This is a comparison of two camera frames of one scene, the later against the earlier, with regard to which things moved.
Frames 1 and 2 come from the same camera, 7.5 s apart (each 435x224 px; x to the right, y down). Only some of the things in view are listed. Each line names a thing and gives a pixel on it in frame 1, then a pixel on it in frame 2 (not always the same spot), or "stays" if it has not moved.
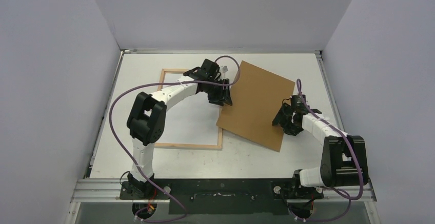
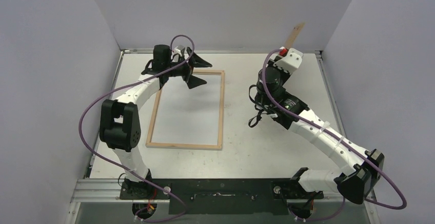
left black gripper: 223,97 → 195,62
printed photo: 193,120 stays
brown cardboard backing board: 256,96 → 289,41
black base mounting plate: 224,196 stays
